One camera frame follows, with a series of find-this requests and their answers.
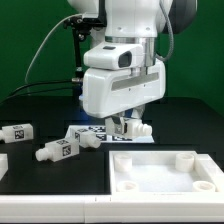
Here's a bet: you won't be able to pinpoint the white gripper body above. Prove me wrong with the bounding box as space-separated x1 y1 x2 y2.
83 60 166 118

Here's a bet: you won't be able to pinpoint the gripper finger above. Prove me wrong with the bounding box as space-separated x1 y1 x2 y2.
105 116 125 135
131 105 145 119

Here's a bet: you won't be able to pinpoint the white square table top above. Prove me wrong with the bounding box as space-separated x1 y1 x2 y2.
109 151 224 194

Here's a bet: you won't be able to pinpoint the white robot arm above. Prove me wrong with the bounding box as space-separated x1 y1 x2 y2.
67 0 197 138

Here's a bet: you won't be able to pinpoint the white left obstacle block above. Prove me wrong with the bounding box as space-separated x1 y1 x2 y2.
0 154 8 181

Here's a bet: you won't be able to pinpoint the white marker base plate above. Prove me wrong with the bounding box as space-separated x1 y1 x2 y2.
66 125 154 143

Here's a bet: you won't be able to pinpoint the black camera stand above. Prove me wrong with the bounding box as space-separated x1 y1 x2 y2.
63 13 106 98

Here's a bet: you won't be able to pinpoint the grey braided arm hose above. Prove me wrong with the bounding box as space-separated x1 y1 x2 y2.
155 0 176 64

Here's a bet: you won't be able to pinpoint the black cables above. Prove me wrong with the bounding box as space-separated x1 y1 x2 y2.
0 79 84 107

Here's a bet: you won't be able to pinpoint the grey cable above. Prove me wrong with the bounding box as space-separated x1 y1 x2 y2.
24 14 78 94

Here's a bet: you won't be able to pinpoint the white front obstacle rail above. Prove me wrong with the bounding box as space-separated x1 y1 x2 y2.
0 193 224 223

